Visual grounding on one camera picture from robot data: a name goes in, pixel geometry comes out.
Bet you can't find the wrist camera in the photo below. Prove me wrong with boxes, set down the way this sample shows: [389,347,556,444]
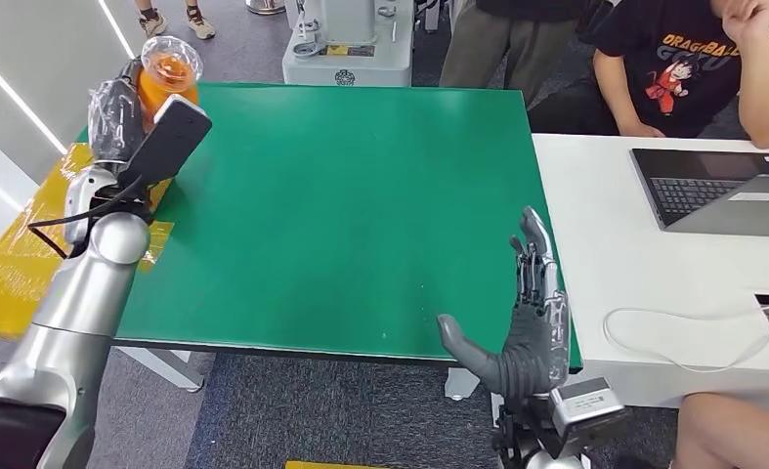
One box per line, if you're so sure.
[116,94,214,191]
[547,377,628,449]

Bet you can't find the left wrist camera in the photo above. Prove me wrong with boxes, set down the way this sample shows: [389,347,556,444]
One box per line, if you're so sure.
[116,94,214,191]

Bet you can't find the white desk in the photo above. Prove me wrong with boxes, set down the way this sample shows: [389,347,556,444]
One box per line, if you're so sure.
[491,133,769,429]

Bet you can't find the yellow taped cardboard box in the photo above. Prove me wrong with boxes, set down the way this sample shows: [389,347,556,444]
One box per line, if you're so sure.
[0,126,176,342]

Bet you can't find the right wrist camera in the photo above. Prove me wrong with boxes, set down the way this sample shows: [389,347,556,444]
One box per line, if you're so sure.
[547,377,628,449]

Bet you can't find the white cable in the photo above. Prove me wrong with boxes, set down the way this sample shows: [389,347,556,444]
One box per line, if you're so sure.
[602,302,769,375]

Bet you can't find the orange plastic bottle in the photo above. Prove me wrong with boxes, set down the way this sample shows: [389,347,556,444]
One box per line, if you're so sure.
[136,35,204,134]

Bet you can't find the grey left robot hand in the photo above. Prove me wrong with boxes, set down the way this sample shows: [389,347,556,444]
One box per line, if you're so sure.
[87,57,158,170]

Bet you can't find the white machine base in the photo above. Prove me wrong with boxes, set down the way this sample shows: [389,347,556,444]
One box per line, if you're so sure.
[281,0,416,87]

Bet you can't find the person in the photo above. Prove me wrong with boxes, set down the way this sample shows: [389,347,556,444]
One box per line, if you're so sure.
[527,0,769,150]
[134,0,217,41]
[673,391,769,469]
[439,0,612,107]

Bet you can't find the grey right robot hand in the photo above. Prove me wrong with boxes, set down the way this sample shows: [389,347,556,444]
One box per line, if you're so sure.
[437,205,572,402]

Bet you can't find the yellow object on floor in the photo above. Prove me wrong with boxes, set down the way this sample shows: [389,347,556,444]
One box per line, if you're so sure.
[285,461,385,469]

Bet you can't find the grey laptop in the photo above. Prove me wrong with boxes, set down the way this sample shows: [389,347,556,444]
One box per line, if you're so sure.
[629,148,769,238]

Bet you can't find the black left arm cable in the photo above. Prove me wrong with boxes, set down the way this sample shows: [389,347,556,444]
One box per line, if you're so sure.
[27,178,147,260]

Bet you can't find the green table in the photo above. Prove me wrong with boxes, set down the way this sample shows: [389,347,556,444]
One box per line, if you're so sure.
[76,81,584,429]

